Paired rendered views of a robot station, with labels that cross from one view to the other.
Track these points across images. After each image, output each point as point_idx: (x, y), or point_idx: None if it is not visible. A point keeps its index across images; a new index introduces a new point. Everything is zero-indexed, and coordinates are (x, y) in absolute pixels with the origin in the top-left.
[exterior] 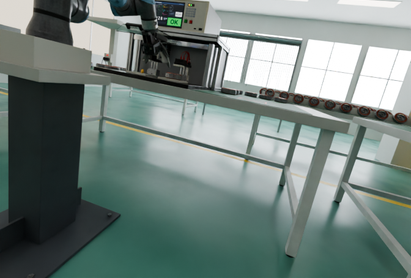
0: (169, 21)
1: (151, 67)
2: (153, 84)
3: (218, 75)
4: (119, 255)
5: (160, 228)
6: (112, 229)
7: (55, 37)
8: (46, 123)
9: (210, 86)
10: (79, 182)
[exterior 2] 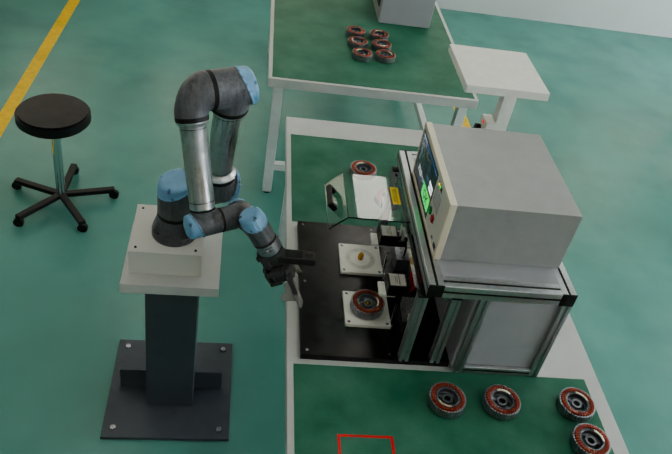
0: (423, 189)
1: (400, 247)
2: (286, 315)
3: (488, 345)
4: None
5: None
6: (201, 447)
7: (162, 241)
8: (148, 312)
9: (436, 361)
10: (266, 354)
